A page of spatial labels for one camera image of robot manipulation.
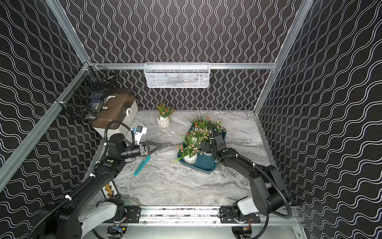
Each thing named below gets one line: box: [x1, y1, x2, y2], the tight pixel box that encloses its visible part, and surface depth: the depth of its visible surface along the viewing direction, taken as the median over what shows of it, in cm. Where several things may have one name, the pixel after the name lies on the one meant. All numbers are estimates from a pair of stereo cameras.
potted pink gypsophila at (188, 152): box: [173, 136, 204, 165], surface depth 89 cm
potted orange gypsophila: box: [156, 102, 176, 128], surface depth 108 cm
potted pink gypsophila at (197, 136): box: [189, 128, 210, 145], surface depth 88 cm
